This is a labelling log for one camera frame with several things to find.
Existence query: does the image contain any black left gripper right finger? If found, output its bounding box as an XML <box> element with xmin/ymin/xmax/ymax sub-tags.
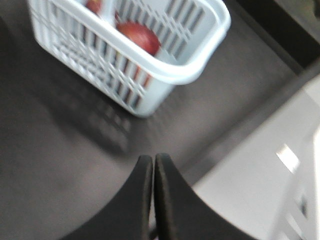
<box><xmin>154</xmin><ymin>153</ymin><xmax>253</xmax><ymax>240</ymax></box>

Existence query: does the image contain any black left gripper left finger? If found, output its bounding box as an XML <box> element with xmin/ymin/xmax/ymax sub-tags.
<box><xmin>62</xmin><ymin>155</ymin><xmax>153</xmax><ymax>240</ymax></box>

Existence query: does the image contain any red apple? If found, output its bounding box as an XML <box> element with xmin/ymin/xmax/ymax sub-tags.
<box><xmin>85</xmin><ymin>0</ymin><xmax>103</xmax><ymax>14</ymax></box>
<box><xmin>116</xmin><ymin>21</ymin><xmax>161</xmax><ymax>56</ymax></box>

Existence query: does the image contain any light blue plastic basket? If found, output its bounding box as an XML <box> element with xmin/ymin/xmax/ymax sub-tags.
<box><xmin>27</xmin><ymin>0</ymin><xmax>231</xmax><ymax>118</ymax></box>

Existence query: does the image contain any black wooden produce display table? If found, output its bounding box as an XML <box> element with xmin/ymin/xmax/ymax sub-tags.
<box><xmin>0</xmin><ymin>0</ymin><xmax>320</xmax><ymax>191</ymax></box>

